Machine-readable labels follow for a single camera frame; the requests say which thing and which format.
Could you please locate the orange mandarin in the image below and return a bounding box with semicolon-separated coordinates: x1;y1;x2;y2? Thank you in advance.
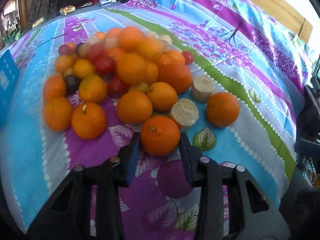
140;115;180;157

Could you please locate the mandarin with stem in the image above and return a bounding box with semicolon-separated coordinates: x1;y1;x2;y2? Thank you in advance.
71;102;107;140

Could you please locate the large front-left mandarin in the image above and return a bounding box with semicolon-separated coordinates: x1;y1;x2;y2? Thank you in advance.
42;97;74;132

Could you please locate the lone right mandarin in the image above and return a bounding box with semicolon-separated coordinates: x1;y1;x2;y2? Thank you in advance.
206;92;240;128

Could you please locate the cut banana piece near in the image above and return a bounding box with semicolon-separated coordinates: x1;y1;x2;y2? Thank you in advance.
168;98;199;131

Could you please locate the cut banana piece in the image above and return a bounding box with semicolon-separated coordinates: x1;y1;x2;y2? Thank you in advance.
168;98;199;131
191;75;215;103

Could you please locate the dark purple plum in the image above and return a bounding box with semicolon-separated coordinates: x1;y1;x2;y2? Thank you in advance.
64;75;81;96

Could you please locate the cut banana piece far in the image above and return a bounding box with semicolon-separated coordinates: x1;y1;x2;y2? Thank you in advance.
191;75;215;103

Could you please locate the cardboard fruit box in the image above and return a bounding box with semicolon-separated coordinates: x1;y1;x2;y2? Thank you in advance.
0;50;20;128

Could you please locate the colourful floral bed sheet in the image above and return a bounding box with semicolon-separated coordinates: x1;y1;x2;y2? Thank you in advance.
1;0;311;232

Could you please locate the wooden headboard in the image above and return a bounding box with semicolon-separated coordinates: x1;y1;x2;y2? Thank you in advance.
250;0;313;43

